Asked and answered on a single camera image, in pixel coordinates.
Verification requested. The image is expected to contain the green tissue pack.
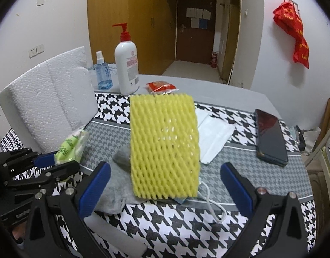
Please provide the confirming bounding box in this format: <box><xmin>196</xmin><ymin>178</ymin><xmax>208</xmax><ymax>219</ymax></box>
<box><xmin>54</xmin><ymin>128</ymin><xmax>90</xmax><ymax>165</ymax></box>

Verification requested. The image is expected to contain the grey sock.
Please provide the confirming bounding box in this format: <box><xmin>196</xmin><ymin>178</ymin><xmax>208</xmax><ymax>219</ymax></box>
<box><xmin>94</xmin><ymin>143</ymin><xmax>146</xmax><ymax>215</ymax></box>

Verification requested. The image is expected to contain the yellow foam fruit net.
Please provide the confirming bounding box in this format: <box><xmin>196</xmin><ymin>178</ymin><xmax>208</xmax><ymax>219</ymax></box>
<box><xmin>130</xmin><ymin>94</ymin><xmax>200</xmax><ymax>199</ymax></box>

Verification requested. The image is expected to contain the white tissue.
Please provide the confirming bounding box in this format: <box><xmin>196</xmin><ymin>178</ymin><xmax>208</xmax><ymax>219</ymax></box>
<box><xmin>195</xmin><ymin>108</ymin><xmax>235</xmax><ymax>165</ymax></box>

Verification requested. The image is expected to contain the white styrofoam box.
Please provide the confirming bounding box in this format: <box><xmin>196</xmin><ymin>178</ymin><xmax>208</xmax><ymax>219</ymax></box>
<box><xmin>0</xmin><ymin>47</ymin><xmax>98</xmax><ymax>153</ymax></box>

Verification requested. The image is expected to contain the houndstooth table mat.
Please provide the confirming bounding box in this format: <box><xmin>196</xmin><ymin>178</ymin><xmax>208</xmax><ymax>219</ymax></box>
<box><xmin>81</xmin><ymin>93</ymin><xmax>316</xmax><ymax>257</ymax></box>

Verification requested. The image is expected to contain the blue spray bottle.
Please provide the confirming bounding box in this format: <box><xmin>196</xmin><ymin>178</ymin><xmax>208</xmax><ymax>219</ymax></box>
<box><xmin>95</xmin><ymin>51</ymin><xmax>113</xmax><ymax>90</ymax></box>

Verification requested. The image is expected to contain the black smartphone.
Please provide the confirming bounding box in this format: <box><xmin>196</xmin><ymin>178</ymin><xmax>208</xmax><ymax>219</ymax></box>
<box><xmin>255</xmin><ymin>109</ymin><xmax>288</xmax><ymax>167</ymax></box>

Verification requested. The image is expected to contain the teal basket with items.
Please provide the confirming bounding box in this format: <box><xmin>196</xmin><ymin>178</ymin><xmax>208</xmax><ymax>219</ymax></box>
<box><xmin>289</xmin><ymin>125</ymin><xmax>306</xmax><ymax>152</ymax></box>

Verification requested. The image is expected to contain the white pump lotion bottle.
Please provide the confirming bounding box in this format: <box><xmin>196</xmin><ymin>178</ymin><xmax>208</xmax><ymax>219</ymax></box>
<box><xmin>113</xmin><ymin>23</ymin><xmax>139</xmax><ymax>95</ymax></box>

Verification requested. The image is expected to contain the red snack packet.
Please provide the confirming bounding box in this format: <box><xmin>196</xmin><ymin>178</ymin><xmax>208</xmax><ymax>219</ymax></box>
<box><xmin>146</xmin><ymin>81</ymin><xmax>178</xmax><ymax>94</ymax></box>

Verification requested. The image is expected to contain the wooden wardrobe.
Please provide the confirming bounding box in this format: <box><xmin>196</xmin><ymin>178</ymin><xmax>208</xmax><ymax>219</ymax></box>
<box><xmin>87</xmin><ymin>0</ymin><xmax>177</xmax><ymax>75</ymax></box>

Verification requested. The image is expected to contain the red fire extinguisher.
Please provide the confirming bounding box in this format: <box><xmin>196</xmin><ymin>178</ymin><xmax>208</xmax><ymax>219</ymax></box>
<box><xmin>210</xmin><ymin>52</ymin><xmax>218</xmax><ymax>68</ymax></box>

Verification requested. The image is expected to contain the dark brown door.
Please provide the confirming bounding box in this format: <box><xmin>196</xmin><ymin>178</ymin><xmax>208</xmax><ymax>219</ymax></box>
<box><xmin>176</xmin><ymin>0</ymin><xmax>217</xmax><ymax>65</ymax></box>

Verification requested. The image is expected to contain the red hanging bag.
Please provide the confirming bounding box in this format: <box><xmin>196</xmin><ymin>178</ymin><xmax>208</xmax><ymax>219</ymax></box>
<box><xmin>273</xmin><ymin>1</ymin><xmax>310</xmax><ymax>69</ymax></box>

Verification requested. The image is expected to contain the white wall switch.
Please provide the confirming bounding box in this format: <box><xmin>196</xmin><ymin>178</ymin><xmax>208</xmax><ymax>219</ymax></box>
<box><xmin>28</xmin><ymin>44</ymin><xmax>45</xmax><ymax>58</ymax></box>

